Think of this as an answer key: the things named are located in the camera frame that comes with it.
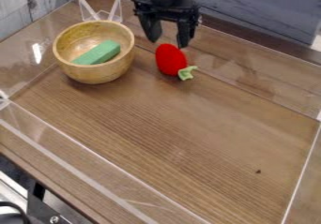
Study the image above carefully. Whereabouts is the light brown wooden bowl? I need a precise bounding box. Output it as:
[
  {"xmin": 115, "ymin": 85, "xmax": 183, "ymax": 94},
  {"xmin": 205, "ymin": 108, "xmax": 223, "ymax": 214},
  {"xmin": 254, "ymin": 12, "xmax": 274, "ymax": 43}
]
[{"xmin": 52, "ymin": 21, "xmax": 135, "ymax": 84}]

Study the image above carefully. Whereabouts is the black metal table bracket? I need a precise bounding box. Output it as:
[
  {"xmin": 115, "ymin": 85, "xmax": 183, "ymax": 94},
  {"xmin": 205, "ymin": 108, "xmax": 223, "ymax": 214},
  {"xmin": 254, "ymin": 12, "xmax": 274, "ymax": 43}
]
[{"xmin": 27, "ymin": 182, "xmax": 71, "ymax": 224}]

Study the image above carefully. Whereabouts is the black cable bottom left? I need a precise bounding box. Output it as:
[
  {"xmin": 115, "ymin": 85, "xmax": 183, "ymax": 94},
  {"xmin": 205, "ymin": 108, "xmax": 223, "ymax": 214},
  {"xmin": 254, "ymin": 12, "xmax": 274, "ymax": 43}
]
[{"xmin": 0, "ymin": 201, "xmax": 32, "ymax": 224}]

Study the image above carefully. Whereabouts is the red felt strawberry toy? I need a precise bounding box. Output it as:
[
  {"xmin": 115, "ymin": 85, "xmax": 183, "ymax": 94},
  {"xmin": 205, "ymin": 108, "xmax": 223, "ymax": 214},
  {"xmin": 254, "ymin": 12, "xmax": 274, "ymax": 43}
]
[{"xmin": 155, "ymin": 43, "xmax": 197, "ymax": 81}]

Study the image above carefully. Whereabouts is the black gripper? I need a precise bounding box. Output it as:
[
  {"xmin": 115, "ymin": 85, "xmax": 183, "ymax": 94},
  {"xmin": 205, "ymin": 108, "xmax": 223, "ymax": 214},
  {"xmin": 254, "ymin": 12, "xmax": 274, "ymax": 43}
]
[{"xmin": 131, "ymin": 0, "xmax": 199, "ymax": 49}]

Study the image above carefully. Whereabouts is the grey blue sofa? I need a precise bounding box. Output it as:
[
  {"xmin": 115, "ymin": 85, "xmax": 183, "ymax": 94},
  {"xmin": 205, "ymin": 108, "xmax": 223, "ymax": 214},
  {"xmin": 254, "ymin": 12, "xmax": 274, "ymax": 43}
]
[{"xmin": 195, "ymin": 0, "xmax": 321, "ymax": 45}]

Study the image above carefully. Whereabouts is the green rectangular block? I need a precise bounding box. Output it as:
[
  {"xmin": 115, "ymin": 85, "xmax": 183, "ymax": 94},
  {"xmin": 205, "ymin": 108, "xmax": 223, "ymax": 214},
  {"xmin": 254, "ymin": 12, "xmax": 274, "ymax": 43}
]
[{"xmin": 71, "ymin": 40, "xmax": 120, "ymax": 65}]

